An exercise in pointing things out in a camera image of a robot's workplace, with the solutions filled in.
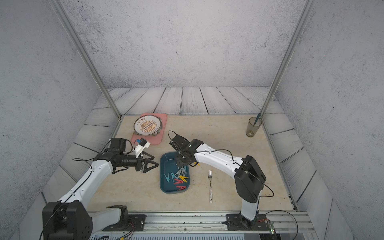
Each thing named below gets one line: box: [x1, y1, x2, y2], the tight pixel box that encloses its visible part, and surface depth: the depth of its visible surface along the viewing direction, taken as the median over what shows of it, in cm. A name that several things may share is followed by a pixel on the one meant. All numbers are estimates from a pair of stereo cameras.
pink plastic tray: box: [131, 113, 168, 145], surface depth 112 cm
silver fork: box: [208, 170, 213, 204], surface depth 84 cm
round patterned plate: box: [133, 114, 161, 135], surface depth 116 cm
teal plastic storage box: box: [159, 151, 190, 195], surface depth 89 cm
